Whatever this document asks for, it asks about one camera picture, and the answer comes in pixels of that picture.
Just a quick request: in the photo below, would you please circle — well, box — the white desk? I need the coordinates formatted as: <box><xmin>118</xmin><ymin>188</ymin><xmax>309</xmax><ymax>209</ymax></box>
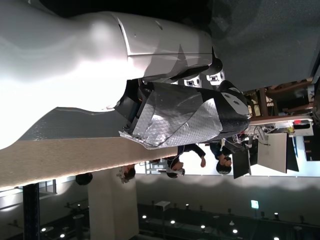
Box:
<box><xmin>249</xmin><ymin>112</ymin><xmax>315</xmax><ymax>127</ymax></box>

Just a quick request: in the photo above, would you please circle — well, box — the person in dark jacket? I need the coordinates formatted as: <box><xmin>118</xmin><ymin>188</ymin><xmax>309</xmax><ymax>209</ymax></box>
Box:
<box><xmin>164</xmin><ymin>143</ymin><xmax>207</xmax><ymax>180</ymax></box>
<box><xmin>209</xmin><ymin>139</ymin><xmax>234</xmax><ymax>176</ymax></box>

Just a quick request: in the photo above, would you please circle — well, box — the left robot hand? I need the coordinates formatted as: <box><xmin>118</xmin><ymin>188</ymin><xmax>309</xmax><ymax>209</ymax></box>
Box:
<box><xmin>0</xmin><ymin>0</ymin><xmax>252</xmax><ymax>151</ymax></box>

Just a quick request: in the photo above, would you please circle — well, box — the black monitor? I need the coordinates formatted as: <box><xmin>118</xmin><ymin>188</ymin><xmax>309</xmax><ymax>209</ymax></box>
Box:
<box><xmin>232</xmin><ymin>149</ymin><xmax>252</xmax><ymax>180</ymax></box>

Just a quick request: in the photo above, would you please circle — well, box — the dark-haired person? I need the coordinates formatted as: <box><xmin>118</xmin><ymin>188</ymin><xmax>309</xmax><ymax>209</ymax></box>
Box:
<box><xmin>74</xmin><ymin>172</ymin><xmax>94</xmax><ymax>186</ymax></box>
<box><xmin>121</xmin><ymin>163</ymin><xmax>137</xmax><ymax>184</ymax></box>

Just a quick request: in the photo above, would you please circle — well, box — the dark blue column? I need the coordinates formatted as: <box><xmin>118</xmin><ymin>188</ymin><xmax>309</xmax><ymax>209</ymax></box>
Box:
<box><xmin>22</xmin><ymin>182</ymin><xmax>41</xmax><ymax>240</ymax></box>

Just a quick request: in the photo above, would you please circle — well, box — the white square pillar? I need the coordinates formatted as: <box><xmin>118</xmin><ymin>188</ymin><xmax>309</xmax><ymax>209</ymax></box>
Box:
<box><xmin>87</xmin><ymin>166</ymin><xmax>140</xmax><ymax>240</ymax></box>

